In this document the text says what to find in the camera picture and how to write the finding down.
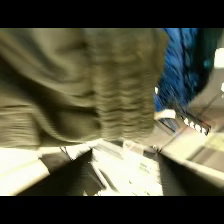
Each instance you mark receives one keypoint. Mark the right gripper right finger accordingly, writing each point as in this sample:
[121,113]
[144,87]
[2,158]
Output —
[186,183]

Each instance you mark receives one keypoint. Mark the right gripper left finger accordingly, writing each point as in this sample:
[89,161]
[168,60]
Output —
[68,180]

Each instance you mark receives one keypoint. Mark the olive green long-sleeved shirt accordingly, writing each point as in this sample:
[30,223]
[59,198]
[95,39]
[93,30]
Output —
[83,83]

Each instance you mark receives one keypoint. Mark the blue garment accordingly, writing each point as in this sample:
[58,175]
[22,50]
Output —
[176,66]

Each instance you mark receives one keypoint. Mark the dark green garment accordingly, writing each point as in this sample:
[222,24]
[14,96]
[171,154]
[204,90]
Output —
[207,40]

